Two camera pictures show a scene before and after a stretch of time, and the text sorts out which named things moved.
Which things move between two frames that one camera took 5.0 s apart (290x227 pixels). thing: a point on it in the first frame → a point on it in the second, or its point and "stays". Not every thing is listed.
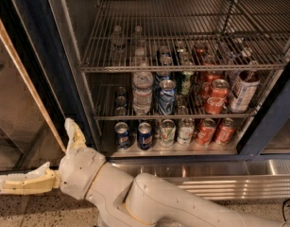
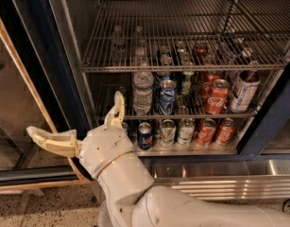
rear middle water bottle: (139, 41) stays
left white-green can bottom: (167, 132) stays
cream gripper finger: (77, 139) → (110, 119)
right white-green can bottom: (186, 128) stays
